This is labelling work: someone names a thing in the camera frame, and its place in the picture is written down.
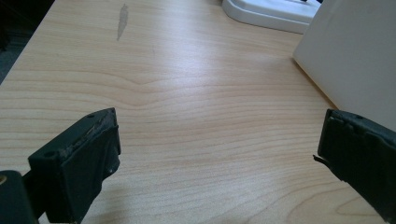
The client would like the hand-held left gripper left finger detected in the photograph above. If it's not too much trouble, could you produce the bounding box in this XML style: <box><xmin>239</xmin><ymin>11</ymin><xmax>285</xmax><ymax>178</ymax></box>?
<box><xmin>27</xmin><ymin>107</ymin><xmax>121</xmax><ymax>224</ymax></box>

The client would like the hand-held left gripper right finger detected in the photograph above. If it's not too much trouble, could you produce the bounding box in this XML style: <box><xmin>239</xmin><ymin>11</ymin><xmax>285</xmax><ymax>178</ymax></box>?
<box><xmin>313</xmin><ymin>108</ymin><xmax>396</xmax><ymax>224</ymax></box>

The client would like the white box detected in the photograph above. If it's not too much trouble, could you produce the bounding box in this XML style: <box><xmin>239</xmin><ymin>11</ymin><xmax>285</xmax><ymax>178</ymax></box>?
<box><xmin>292</xmin><ymin>0</ymin><xmax>396</xmax><ymax>133</ymax></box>

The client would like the white plastic tray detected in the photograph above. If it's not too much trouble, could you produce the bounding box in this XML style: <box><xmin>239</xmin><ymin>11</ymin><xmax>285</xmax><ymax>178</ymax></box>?
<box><xmin>221</xmin><ymin>0</ymin><xmax>322</xmax><ymax>35</ymax></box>

